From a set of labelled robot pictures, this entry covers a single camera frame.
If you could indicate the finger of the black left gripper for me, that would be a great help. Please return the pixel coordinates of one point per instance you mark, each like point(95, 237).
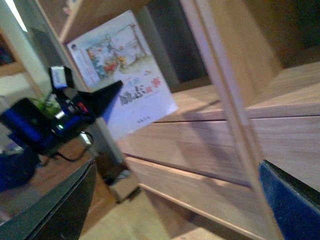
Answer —
point(60, 214)

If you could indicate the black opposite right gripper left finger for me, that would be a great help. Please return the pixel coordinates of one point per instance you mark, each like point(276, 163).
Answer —
point(103, 100)

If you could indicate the blue black opposite gripper body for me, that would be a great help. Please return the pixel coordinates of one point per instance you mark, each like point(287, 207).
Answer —
point(45, 135)

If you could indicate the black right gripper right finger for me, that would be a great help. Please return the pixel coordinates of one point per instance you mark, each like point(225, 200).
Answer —
point(295, 205)

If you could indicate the white illustrated book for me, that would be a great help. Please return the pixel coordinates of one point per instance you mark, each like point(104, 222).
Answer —
point(117, 51)

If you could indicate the left wooden shelf unit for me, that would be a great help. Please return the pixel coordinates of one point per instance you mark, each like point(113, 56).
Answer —
point(196, 165)

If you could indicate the wooden shelf unit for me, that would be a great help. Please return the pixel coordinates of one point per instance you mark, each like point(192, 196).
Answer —
point(269, 54)
point(196, 165)

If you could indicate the right wooden shelf unit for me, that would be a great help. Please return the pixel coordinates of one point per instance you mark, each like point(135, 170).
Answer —
point(269, 54)

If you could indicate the green potted plant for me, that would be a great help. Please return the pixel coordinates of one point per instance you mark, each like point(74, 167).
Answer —
point(47, 105)

